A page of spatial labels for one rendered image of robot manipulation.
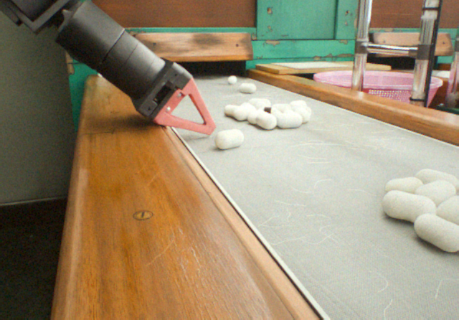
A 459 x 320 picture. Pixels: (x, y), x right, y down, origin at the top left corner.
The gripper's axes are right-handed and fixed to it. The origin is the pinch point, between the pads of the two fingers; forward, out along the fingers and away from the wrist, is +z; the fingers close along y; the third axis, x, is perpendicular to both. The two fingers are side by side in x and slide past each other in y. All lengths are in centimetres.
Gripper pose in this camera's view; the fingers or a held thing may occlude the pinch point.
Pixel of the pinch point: (208, 126)
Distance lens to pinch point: 48.3
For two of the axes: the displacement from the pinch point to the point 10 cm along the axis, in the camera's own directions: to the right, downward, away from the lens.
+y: -3.0, -2.7, 9.1
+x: -6.2, 7.8, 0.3
